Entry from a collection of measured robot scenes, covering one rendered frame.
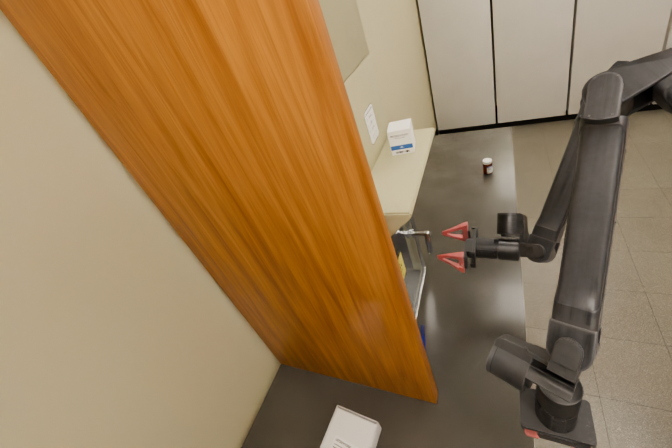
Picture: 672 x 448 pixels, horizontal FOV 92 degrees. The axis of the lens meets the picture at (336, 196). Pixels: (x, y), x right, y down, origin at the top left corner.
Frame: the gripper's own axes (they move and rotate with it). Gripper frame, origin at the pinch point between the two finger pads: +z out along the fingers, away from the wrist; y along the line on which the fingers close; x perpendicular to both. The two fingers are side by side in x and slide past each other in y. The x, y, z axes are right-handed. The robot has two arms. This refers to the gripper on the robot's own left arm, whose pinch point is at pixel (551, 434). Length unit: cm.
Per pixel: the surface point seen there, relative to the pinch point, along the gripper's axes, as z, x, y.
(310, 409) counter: 16, 4, 56
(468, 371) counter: 16.0, -15.6, 16.2
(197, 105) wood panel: -69, -6, 45
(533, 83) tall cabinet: 64, -325, -20
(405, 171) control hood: -41, -27, 25
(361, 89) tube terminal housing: -57, -35, 33
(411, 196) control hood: -40.9, -18.6, 21.8
